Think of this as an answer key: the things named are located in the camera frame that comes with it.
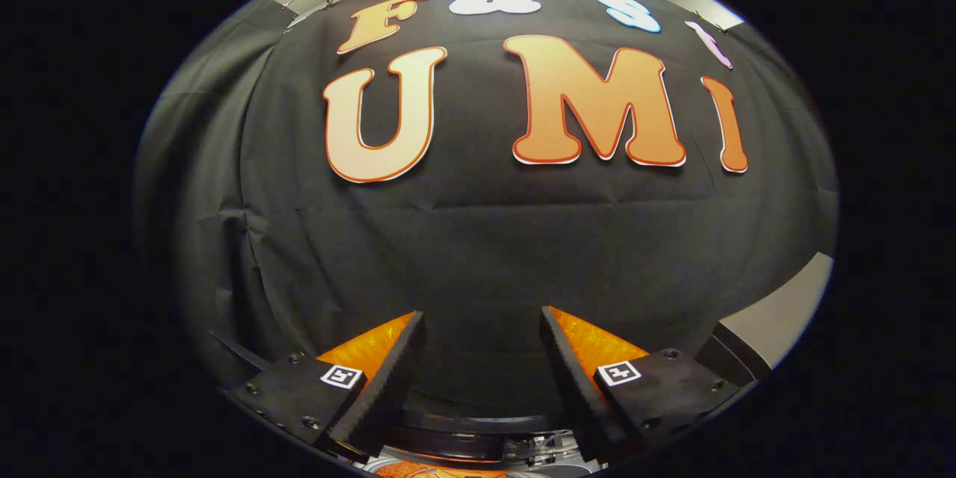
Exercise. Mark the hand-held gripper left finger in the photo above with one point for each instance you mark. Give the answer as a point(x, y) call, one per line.
point(385, 388)

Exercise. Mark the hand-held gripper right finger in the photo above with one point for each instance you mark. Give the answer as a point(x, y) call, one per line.
point(579, 396)

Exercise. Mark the washing machine with dark lid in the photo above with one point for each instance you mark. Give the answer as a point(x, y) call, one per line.
point(463, 437)

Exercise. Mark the black backdrop cloth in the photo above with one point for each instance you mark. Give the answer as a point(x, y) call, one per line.
point(478, 239)

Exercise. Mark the grey cabinet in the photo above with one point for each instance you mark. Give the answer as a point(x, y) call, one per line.
point(784, 306)

